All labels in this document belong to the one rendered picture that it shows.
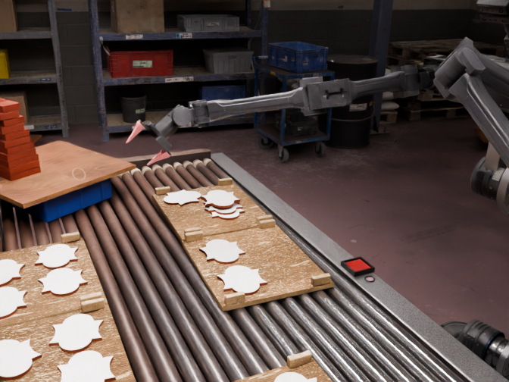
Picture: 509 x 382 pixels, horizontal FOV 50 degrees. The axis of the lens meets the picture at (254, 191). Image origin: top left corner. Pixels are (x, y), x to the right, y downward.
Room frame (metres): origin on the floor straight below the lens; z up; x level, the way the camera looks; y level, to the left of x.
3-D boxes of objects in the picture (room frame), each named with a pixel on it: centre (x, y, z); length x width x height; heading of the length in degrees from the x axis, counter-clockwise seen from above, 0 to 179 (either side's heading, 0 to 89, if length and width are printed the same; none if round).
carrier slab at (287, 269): (1.51, 0.00, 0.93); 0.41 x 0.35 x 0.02; 23
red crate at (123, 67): (6.00, 1.27, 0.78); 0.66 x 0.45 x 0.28; 109
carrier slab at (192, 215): (1.90, 0.16, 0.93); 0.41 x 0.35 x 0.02; 24
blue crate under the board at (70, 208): (1.98, 0.77, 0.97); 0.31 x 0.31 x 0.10; 54
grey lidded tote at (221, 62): (6.29, 0.33, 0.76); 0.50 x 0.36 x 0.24; 115
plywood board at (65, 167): (2.02, 0.83, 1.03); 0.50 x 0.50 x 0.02; 54
